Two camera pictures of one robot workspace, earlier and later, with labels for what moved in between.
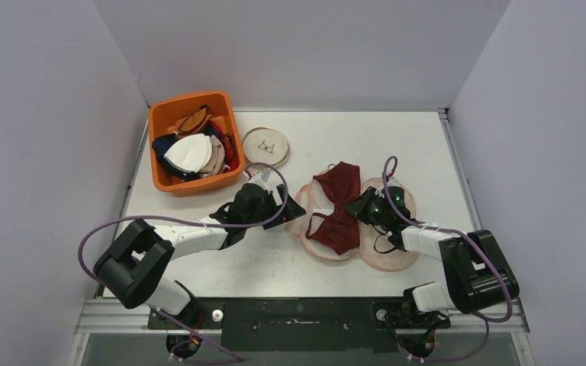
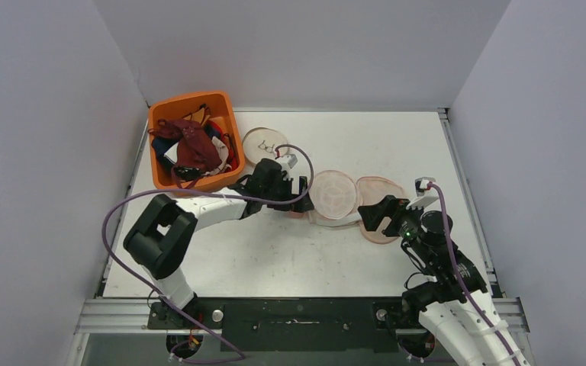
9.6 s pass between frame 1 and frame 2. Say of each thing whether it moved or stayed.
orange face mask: stayed
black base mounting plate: stayed
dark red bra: moved
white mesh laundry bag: stayed
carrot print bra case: moved
